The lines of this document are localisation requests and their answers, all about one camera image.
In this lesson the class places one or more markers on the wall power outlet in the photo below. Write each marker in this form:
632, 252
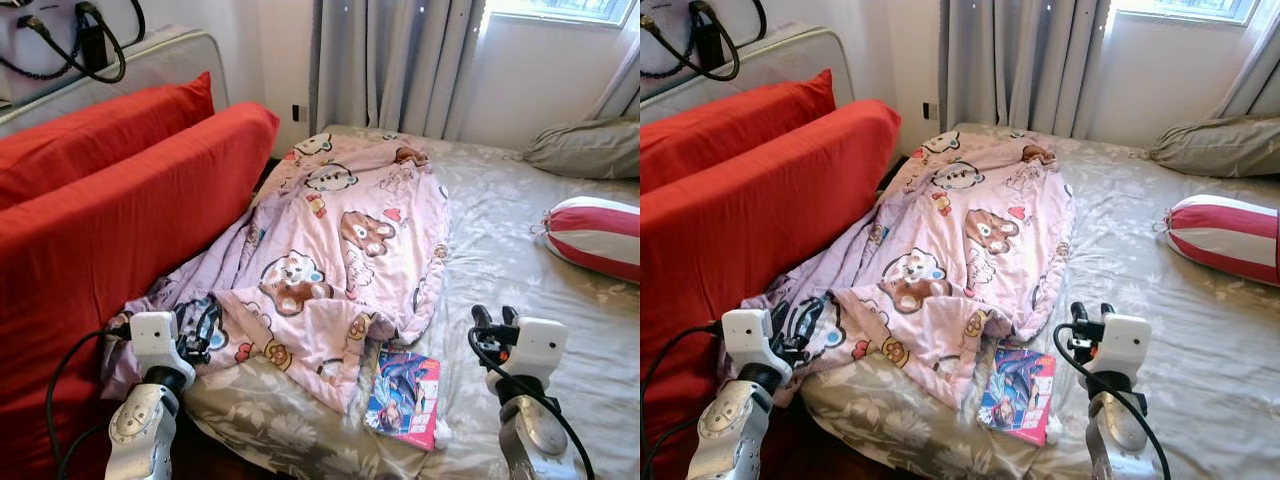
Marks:
929, 110
298, 113

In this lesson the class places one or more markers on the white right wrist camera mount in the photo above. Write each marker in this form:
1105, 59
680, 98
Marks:
1125, 345
540, 345

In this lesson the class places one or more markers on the colourful comic book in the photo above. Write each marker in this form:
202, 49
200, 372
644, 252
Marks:
1015, 395
405, 395

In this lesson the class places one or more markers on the white upright mattress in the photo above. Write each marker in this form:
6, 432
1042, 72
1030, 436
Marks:
800, 60
170, 65

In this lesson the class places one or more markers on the flat red covered cushion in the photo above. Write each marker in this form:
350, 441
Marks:
720, 135
90, 140

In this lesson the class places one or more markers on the grey floral bedsheet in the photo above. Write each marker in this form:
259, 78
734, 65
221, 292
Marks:
1150, 280
520, 260

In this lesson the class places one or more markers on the pink cartoon bear blanket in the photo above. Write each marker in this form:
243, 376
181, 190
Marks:
340, 230
970, 230

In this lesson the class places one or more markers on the grey pillow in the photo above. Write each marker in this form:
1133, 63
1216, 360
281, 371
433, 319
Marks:
1220, 148
590, 150

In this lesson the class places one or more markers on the white plastic device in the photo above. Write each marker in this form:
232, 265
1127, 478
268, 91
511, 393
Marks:
30, 78
658, 80

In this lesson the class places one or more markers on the red white striped bolster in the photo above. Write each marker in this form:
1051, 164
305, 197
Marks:
1225, 235
600, 235

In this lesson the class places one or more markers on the bright window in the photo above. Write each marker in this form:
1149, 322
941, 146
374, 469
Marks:
560, 8
1180, 8

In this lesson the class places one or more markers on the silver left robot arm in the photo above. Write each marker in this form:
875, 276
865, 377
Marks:
140, 430
725, 430

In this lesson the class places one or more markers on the large red covered mattress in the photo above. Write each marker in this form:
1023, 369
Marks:
750, 220
120, 220

